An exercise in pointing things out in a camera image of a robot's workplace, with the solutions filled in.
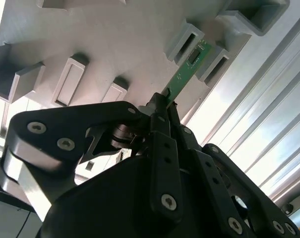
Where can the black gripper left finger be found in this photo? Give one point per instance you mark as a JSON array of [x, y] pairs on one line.
[[65, 124]]

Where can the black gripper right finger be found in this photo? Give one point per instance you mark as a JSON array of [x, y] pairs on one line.
[[206, 173]]

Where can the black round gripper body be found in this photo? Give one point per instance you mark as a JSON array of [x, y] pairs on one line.
[[102, 210]]

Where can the green RAM stick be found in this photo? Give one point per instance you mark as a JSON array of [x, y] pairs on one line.
[[187, 72]]

